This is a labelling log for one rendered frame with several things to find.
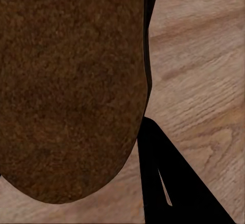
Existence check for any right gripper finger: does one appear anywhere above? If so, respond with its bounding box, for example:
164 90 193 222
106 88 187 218
137 117 236 224

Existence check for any sandal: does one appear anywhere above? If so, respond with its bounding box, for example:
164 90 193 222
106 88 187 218
0 0 156 205

